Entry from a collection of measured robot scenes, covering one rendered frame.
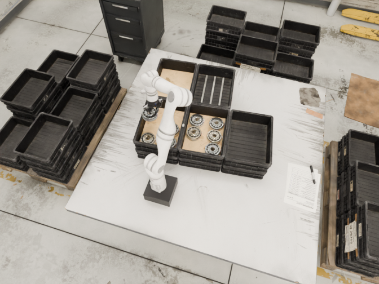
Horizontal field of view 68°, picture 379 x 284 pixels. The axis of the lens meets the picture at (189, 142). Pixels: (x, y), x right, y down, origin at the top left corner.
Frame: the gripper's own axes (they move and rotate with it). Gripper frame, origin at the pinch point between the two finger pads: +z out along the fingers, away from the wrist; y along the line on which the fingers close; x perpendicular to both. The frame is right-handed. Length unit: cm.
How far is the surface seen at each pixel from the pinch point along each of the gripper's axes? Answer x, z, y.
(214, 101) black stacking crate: -2, 17, 49
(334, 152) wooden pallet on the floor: -71, 86, 152
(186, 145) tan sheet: -24.5, 17.1, 10.5
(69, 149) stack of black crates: 43, 59, -63
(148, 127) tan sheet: 1.8, 17.0, -4.9
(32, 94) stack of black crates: 109, 51, -71
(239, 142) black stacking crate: -42, 17, 43
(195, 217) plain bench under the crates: -68, 30, -8
